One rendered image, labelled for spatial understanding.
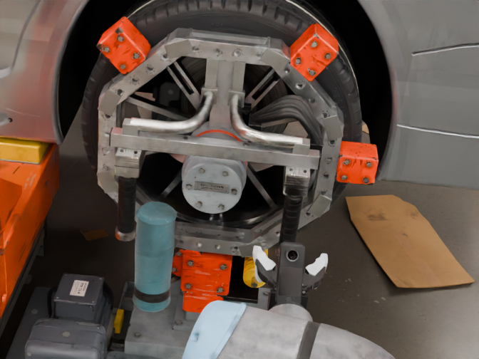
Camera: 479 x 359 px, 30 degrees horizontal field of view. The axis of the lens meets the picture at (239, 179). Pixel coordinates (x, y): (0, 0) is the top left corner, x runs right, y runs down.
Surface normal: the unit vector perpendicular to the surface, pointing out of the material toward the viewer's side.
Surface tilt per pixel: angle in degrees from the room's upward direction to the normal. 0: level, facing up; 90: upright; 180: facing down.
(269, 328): 9
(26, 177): 0
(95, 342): 22
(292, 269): 63
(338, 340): 14
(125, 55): 90
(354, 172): 90
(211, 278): 90
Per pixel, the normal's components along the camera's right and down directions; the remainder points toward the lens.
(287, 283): 0.04, 0.07
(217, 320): -0.04, -0.71
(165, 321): 0.10, -0.85
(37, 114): -0.06, 0.51
